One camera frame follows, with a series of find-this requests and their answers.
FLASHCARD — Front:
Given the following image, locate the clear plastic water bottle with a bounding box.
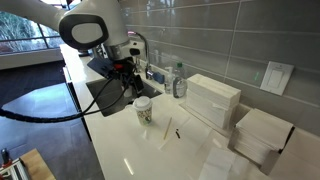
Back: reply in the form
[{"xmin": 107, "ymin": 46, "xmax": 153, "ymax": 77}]
[{"xmin": 172, "ymin": 61, "xmax": 188, "ymax": 99}]

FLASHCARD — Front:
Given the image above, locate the aluminium rail with red clamp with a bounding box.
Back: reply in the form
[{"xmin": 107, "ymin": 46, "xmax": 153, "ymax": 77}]
[{"xmin": 0, "ymin": 148, "xmax": 31, "ymax": 180}]

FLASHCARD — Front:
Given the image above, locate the folded white paper towel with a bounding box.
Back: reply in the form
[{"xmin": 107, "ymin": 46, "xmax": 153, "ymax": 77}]
[{"xmin": 198, "ymin": 146, "xmax": 238, "ymax": 180}]

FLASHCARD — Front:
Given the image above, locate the window with tree view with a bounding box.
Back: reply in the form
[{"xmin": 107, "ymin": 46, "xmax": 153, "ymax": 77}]
[{"xmin": 0, "ymin": 0, "xmax": 84, "ymax": 56}]

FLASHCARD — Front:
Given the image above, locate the chrome curved faucet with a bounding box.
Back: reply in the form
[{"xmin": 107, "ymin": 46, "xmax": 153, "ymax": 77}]
[{"xmin": 128, "ymin": 30, "xmax": 155, "ymax": 80}]

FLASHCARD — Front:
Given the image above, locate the dark blue camera mount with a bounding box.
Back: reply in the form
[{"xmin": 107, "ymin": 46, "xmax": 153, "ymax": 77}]
[{"xmin": 87, "ymin": 56, "xmax": 116, "ymax": 80}]

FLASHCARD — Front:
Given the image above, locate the black corrugated cable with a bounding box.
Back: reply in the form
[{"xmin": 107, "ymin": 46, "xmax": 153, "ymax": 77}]
[{"xmin": 0, "ymin": 74, "xmax": 134, "ymax": 124}]

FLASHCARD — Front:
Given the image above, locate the clear soap pump bottle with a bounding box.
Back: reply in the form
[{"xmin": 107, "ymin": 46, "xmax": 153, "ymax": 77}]
[{"xmin": 163, "ymin": 66, "xmax": 175, "ymax": 95}]

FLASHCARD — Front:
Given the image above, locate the clear acrylic tray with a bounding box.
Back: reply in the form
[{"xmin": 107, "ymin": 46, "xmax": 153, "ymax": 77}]
[{"xmin": 179, "ymin": 99, "xmax": 234, "ymax": 138}]

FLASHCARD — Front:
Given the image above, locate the wooden stir stick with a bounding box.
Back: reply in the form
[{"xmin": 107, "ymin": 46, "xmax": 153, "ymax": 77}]
[{"xmin": 162, "ymin": 116, "xmax": 173, "ymax": 141}]

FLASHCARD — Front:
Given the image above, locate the white round plastic lid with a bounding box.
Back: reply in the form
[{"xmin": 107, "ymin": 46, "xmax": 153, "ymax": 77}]
[{"xmin": 123, "ymin": 87, "xmax": 134, "ymax": 99}]

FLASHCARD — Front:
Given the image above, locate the tall white paper towel stack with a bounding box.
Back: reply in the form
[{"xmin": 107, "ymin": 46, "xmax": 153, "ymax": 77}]
[{"xmin": 185, "ymin": 73, "xmax": 242, "ymax": 131}]

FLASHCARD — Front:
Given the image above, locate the printed paper coffee cup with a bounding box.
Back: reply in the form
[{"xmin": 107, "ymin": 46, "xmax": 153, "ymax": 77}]
[{"xmin": 134, "ymin": 103, "xmax": 154, "ymax": 127}]

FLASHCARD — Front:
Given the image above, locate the light wooden board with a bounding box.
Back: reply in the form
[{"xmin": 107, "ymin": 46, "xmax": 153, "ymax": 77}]
[{"xmin": 19, "ymin": 148, "xmax": 57, "ymax": 180}]

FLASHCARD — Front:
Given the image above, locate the white coffee cup lid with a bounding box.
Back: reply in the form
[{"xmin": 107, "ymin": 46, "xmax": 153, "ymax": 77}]
[{"xmin": 132, "ymin": 95, "xmax": 154, "ymax": 110}]

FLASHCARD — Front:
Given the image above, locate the blue sponge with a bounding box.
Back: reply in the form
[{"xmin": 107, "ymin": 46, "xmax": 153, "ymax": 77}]
[{"xmin": 152, "ymin": 71, "xmax": 166, "ymax": 85}]

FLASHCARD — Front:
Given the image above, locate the white wall switch plate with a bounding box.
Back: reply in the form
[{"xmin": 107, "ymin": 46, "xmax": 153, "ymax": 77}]
[{"xmin": 259, "ymin": 60, "xmax": 295, "ymax": 97}]

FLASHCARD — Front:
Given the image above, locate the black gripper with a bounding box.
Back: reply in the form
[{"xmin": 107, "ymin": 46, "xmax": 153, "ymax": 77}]
[{"xmin": 111, "ymin": 55, "xmax": 145, "ymax": 95}]

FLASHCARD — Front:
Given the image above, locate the flat white paper towel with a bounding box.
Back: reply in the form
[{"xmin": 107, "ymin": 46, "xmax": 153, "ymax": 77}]
[{"xmin": 156, "ymin": 104, "xmax": 216, "ymax": 153}]

